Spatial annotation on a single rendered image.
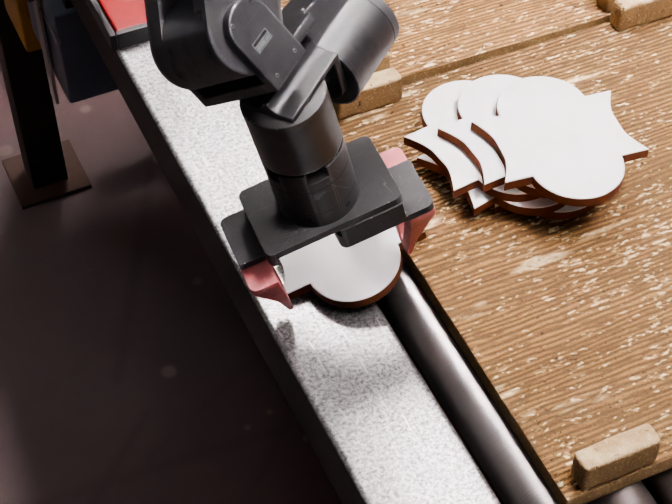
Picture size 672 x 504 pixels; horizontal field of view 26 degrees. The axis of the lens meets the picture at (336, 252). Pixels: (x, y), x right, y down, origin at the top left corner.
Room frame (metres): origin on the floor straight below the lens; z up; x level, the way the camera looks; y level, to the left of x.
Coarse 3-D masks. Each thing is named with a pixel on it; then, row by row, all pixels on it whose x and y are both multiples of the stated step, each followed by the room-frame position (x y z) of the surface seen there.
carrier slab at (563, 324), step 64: (512, 64) 0.94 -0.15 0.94; (576, 64) 0.94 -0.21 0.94; (640, 64) 0.94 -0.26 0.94; (384, 128) 0.86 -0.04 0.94; (640, 128) 0.86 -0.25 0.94; (448, 192) 0.79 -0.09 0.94; (640, 192) 0.79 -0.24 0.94; (448, 256) 0.72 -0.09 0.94; (512, 256) 0.72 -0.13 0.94; (576, 256) 0.72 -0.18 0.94; (640, 256) 0.72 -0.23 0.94; (448, 320) 0.66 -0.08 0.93; (512, 320) 0.66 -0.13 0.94; (576, 320) 0.66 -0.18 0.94; (640, 320) 0.66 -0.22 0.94; (512, 384) 0.60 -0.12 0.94; (576, 384) 0.60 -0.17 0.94; (640, 384) 0.60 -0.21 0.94; (576, 448) 0.55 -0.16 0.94
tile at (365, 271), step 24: (336, 240) 0.74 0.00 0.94; (384, 240) 0.73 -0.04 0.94; (288, 264) 0.72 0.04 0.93; (312, 264) 0.72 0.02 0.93; (336, 264) 0.72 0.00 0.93; (360, 264) 0.71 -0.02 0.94; (384, 264) 0.71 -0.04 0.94; (288, 288) 0.70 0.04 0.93; (312, 288) 0.70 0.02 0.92; (336, 288) 0.69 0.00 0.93; (360, 288) 0.69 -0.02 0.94; (384, 288) 0.69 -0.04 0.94
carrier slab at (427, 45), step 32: (288, 0) 1.03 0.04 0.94; (384, 0) 1.03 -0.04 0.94; (416, 0) 1.03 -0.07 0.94; (448, 0) 1.03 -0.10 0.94; (480, 0) 1.03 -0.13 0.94; (512, 0) 1.03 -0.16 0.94; (544, 0) 1.03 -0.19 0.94; (576, 0) 1.03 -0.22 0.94; (416, 32) 0.98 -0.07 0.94; (448, 32) 0.98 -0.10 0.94; (480, 32) 0.98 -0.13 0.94; (512, 32) 0.98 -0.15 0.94; (544, 32) 0.98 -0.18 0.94; (416, 64) 0.94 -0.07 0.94; (448, 64) 0.94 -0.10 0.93
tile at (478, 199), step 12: (420, 156) 0.81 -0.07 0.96; (432, 168) 0.80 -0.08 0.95; (468, 192) 0.77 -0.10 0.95; (480, 192) 0.77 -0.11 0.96; (480, 204) 0.76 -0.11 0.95; (492, 204) 0.77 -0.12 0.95; (504, 204) 0.76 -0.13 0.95; (516, 204) 0.76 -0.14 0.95; (528, 204) 0.76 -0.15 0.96; (540, 204) 0.76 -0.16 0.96; (552, 204) 0.76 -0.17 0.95
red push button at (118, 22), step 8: (104, 0) 1.03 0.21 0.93; (112, 0) 1.03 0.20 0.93; (120, 0) 1.03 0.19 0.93; (128, 0) 1.03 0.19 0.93; (136, 0) 1.03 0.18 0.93; (104, 8) 1.02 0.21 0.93; (112, 8) 1.02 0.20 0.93; (120, 8) 1.02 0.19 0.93; (128, 8) 1.02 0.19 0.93; (136, 8) 1.02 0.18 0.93; (144, 8) 1.02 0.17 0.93; (112, 16) 1.01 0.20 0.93; (120, 16) 1.01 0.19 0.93; (128, 16) 1.01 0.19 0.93; (136, 16) 1.01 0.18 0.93; (144, 16) 1.01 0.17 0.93; (112, 24) 1.00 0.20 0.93; (120, 24) 1.00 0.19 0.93; (128, 24) 1.00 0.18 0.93; (136, 24) 1.00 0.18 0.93
